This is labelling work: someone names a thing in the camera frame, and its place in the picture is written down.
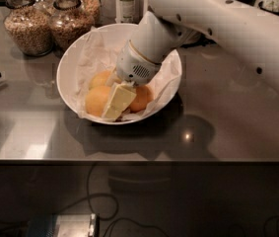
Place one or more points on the white bowl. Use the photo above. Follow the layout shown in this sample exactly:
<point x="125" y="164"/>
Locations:
<point x="65" y="82"/>

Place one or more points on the rear glass grain jar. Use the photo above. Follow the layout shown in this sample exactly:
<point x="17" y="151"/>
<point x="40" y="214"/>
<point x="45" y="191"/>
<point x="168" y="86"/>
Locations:
<point x="93" y="7"/>

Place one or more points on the metal box below table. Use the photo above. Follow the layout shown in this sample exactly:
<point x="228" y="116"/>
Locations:
<point x="64" y="225"/>

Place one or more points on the left glass grain jar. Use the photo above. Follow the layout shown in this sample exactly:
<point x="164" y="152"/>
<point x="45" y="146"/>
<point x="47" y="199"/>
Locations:
<point x="28" y="27"/>

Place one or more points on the front right orange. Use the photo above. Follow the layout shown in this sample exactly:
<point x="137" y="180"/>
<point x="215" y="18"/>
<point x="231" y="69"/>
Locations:
<point x="144" y="96"/>

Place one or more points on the white paper liner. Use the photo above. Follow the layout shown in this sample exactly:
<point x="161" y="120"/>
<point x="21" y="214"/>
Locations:
<point x="97" y="51"/>

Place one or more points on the front left orange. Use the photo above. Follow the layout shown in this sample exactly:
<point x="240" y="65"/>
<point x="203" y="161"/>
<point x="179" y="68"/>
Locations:
<point x="96" y="100"/>

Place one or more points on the glass grain jar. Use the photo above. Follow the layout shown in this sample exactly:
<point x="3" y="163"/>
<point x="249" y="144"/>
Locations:
<point x="93" y="7"/>
<point x="28" y="27"/>
<point x="69" y="21"/>

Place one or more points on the glass bottle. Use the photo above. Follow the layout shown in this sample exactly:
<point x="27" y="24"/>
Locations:
<point x="127" y="11"/>

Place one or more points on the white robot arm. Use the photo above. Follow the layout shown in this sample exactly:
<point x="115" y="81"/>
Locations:
<point x="248" y="33"/>

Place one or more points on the orange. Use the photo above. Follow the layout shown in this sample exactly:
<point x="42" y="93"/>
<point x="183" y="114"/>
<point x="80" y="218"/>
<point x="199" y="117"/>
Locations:
<point x="96" y="100"/>
<point x="144" y="96"/>
<point x="99" y="79"/>

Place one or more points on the middle glass grain jar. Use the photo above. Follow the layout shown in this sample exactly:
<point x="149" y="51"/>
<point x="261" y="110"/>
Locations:
<point x="69" y="21"/>

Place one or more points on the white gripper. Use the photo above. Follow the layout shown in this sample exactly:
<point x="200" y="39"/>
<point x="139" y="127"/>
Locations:
<point x="133" y="66"/>

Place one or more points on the back left orange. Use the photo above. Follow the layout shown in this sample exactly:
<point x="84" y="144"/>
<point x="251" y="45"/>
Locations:
<point x="99" y="79"/>

